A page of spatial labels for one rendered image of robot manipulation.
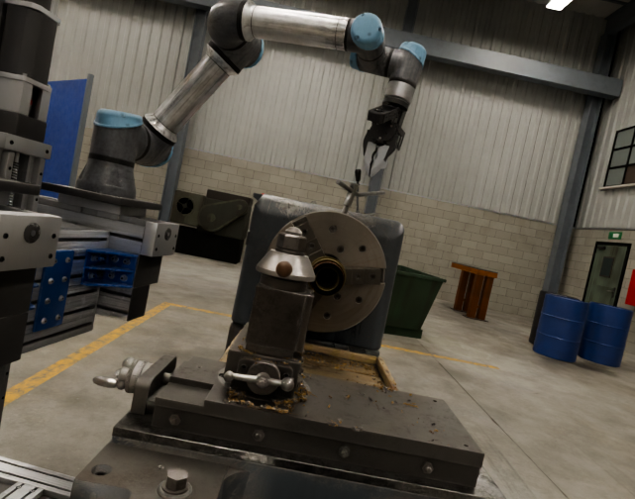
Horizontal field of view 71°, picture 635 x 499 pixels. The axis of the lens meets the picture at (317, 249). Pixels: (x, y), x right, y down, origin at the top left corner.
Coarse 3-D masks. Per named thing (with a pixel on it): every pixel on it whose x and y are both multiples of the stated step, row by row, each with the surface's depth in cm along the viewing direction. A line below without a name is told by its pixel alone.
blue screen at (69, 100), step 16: (64, 80) 538; (80, 80) 514; (64, 96) 534; (80, 96) 511; (48, 112) 559; (64, 112) 531; (80, 112) 508; (48, 128) 555; (64, 128) 528; (80, 128) 502; (48, 144) 552; (64, 144) 525; (80, 144) 506; (48, 160) 548; (64, 160) 521; (48, 176) 545; (64, 176) 518; (48, 192) 541
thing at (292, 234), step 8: (288, 232) 58; (296, 232) 58; (280, 240) 58; (288, 240) 57; (296, 240) 57; (304, 240) 58; (280, 248) 58; (288, 248) 57; (296, 248) 57; (304, 248) 58
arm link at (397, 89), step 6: (390, 84) 118; (396, 84) 117; (402, 84) 116; (408, 84) 117; (384, 90) 122; (390, 90) 118; (396, 90) 117; (402, 90) 116; (408, 90) 117; (414, 90) 119; (384, 96) 120; (390, 96) 118; (396, 96) 117; (402, 96) 117; (408, 96) 117; (408, 102) 118
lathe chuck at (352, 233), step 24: (312, 216) 113; (336, 216) 113; (336, 240) 113; (360, 240) 114; (360, 264) 114; (384, 264) 114; (360, 288) 114; (312, 312) 114; (336, 312) 115; (360, 312) 115
